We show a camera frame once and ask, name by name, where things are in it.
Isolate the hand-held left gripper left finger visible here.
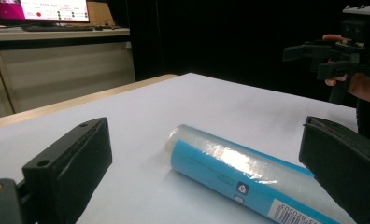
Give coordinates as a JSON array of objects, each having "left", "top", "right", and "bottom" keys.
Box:
[{"left": 21, "top": 117, "right": 113, "bottom": 224}]

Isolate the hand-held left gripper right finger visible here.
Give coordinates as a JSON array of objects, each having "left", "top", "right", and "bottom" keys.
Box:
[{"left": 298, "top": 116, "right": 370, "bottom": 224}]

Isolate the cling film roll blue label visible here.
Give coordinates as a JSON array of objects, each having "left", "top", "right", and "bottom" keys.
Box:
[{"left": 164, "top": 123, "right": 359, "bottom": 224}]

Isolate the black curtain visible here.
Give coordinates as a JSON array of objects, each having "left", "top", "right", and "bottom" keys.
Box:
[{"left": 107, "top": 0, "right": 370, "bottom": 108}]

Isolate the beige desk cabinet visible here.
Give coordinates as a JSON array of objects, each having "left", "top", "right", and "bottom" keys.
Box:
[{"left": 0, "top": 26, "right": 136, "bottom": 122}]

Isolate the black keyboard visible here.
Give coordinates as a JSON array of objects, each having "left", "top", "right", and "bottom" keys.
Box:
[{"left": 21, "top": 24, "right": 95, "bottom": 33}]

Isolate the brown cardboard box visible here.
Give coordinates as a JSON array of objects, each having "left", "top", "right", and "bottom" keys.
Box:
[{"left": 87, "top": 1, "right": 116, "bottom": 27}]

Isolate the computer monitor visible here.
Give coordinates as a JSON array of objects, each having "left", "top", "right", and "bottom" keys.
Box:
[{"left": 0, "top": 0, "right": 92, "bottom": 26}]

